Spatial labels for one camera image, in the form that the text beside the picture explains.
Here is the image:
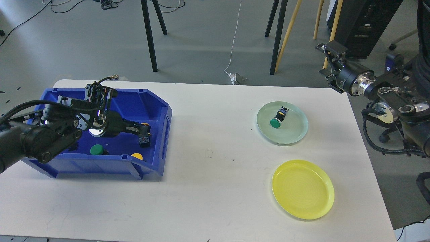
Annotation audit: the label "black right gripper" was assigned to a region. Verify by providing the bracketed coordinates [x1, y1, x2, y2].
[316, 40, 375, 96]

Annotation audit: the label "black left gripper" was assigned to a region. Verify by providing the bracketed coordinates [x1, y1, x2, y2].
[89, 110, 141, 138]

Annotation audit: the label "yellow push button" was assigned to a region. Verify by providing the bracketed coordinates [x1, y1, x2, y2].
[131, 153, 144, 160]
[138, 123, 152, 148]

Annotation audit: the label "green push button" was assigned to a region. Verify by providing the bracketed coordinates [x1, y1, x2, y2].
[90, 144, 109, 155]
[270, 106, 289, 129]

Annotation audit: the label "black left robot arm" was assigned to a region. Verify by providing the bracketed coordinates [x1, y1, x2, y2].
[0, 75, 152, 172]

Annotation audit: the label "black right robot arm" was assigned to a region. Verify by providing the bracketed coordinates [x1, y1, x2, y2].
[316, 40, 429, 158]

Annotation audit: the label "yellow push button front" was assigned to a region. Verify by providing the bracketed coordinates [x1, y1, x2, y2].
[131, 153, 144, 160]

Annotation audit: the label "green push button front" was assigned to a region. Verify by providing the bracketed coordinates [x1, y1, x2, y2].
[90, 144, 109, 155]

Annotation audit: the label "light green plate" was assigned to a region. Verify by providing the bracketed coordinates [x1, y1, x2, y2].
[256, 101, 309, 146]

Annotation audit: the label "yellow plate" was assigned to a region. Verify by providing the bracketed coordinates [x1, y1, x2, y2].
[271, 159, 335, 220]

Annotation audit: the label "blue plastic bin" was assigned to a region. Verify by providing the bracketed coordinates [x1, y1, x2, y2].
[23, 89, 172, 180]

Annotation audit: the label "black computer tower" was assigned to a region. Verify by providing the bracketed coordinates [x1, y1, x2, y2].
[334, 0, 403, 59]

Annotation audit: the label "wooden pole middle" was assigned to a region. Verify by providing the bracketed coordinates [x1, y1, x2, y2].
[313, 0, 324, 40]

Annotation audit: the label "wooden pole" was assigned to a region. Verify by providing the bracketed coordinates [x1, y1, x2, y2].
[313, 0, 324, 40]
[322, 0, 344, 71]
[274, 0, 302, 72]

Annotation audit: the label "wooden pole right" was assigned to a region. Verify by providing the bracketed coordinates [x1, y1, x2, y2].
[322, 0, 344, 71]

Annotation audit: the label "wooden pole left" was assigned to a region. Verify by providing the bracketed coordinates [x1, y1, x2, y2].
[274, 0, 302, 72]

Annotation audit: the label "black stand leg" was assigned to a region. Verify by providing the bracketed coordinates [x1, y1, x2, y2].
[264, 0, 288, 75]

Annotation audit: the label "black office chair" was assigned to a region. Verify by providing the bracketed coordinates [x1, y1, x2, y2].
[375, 29, 419, 144]

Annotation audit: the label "white power adapter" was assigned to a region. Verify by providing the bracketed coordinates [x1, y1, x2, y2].
[228, 73, 247, 85]

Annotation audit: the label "black tripod legs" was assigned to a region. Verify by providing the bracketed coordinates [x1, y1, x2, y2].
[141, 0, 168, 72]

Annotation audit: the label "white cable on floor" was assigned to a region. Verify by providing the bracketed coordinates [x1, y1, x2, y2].
[224, 0, 243, 75]

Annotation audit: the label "black floor cables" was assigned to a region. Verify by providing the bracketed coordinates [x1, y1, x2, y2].
[0, 0, 186, 47]

